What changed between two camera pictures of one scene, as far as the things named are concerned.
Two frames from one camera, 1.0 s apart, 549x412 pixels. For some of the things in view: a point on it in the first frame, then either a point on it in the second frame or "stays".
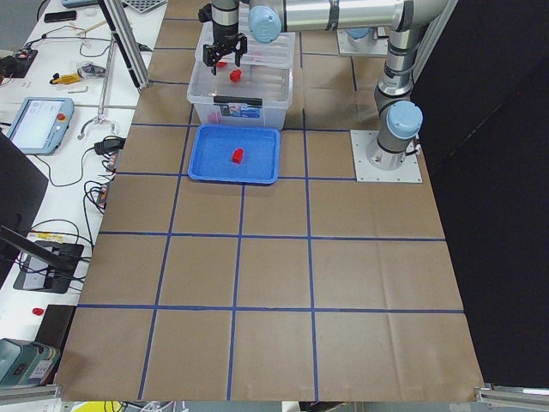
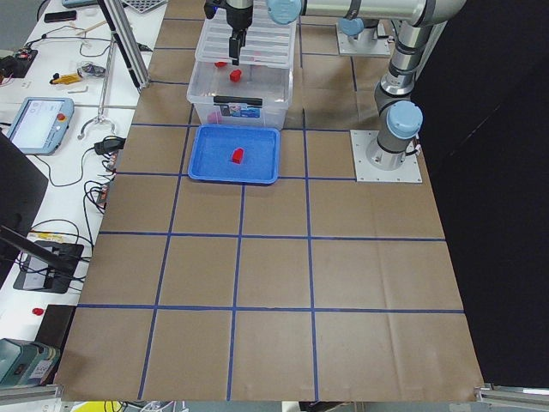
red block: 235,75 stays
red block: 238,155 stays
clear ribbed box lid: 275,54 stays
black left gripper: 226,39 → 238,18
